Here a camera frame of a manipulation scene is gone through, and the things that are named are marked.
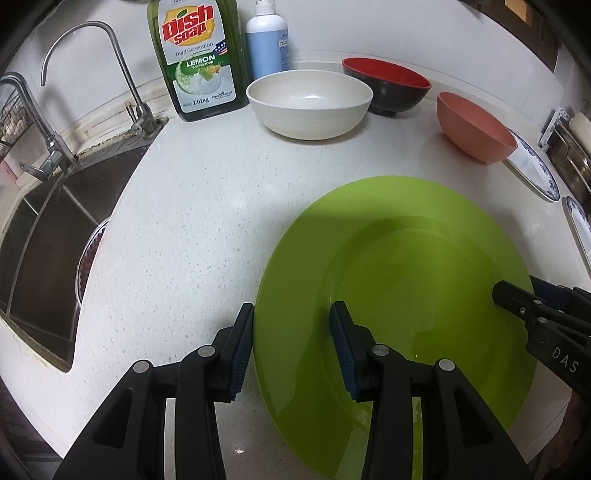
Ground blue floral plate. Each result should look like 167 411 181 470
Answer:
562 195 591 271
506 130 561 202

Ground green plate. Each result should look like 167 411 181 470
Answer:
253 176 536 479

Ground pink bowl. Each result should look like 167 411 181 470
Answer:
437 91 517 164

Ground red black bowl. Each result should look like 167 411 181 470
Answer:
342 57 432 117

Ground cream white bowl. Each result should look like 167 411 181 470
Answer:
246 69 374 141

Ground tall chrome kitchen faucet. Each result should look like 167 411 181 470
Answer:
0 71 77 183

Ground steel pot upper left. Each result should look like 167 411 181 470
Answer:
549 133 590 215

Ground metal bowl with red food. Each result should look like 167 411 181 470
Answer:
75 217 110 306

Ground white pot rack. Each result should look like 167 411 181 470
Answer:
538 107 590 154

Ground stainless steel sink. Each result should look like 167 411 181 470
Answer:
1 135 150 372

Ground small chrome filter faucet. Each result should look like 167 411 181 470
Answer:
40 20 162 140

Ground green dish soap bottle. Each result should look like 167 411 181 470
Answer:
147 0 249 122

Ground blue pump bottle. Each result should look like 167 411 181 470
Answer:
245 0 290 80

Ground wire basket with garlic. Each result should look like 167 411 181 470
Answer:
0 89 32 158

